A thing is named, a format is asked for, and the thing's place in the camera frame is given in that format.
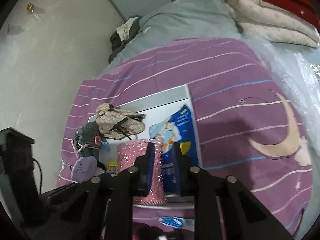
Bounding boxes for blue eye mask packet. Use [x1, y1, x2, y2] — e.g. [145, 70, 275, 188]
[149, 105, 200, 194]

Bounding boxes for purple striped bed sheet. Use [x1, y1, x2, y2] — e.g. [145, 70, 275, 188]
[57, 38, 312, 234]

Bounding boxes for beige plaid cloth bag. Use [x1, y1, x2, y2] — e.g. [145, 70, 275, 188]
[95, 103, 146, 140]

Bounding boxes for lavender soft pouch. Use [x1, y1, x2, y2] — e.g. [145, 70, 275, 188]
[71, 156, 97, 182]

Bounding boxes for white cardboard box tray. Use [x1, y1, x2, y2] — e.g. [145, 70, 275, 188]
[86, 84, 203, 210]

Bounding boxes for white black plush toy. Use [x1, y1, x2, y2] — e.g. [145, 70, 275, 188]
[95, 161, 107, 177]

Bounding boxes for grey blanket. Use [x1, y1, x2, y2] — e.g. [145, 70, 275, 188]
[106, 0, 240, 70]

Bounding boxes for pink glitter pouch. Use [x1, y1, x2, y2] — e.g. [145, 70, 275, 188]
[117, 139, 166, 206]

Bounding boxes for cream folded quilt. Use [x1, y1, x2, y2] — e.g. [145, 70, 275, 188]
[225, 0, 319, 48]

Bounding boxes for blue white bandage packet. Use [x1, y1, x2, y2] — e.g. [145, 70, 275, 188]
[158, 217, 195, 232]

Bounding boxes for dark clothes bundle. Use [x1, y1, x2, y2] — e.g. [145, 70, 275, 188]
[108, 15, 142, 63]

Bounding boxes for green plaid cloth doll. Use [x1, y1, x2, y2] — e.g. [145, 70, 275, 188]
[71, 122, 110, 161]

